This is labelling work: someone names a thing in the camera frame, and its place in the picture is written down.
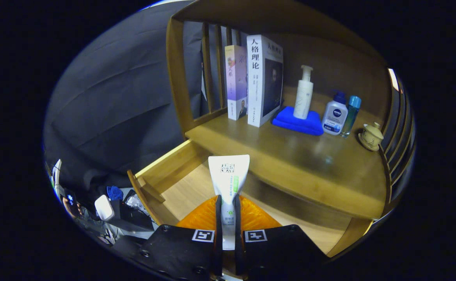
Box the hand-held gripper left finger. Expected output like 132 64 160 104
138 194 223 281

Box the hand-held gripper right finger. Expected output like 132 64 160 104
234 194 328 279

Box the wooden drawer with black knob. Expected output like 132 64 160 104
127 139 374 259

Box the white squeeze tube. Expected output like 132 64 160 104
208 155 250 250

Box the wooden countertop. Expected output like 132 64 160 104
185 84 388 220

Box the wooden cabinet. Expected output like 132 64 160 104
166 0 415 221

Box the black box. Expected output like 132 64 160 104
111 189 154 231

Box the white box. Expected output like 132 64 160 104
94 195 115 222

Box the blue folded cloth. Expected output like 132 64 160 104
271 106 325 136

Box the white book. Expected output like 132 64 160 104
247 35 284 128

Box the purple book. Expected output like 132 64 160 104
225 45 248 121

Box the white pump bottle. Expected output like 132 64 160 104
293 65 314 120

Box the white bottle with blue cap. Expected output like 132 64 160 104
321 91 348 136

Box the beige lidded teacup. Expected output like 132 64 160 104
358 122 384 151

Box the black backdrop cloth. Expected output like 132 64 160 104
44 0 248 203

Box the teal bottle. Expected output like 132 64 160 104
340 96 362 138

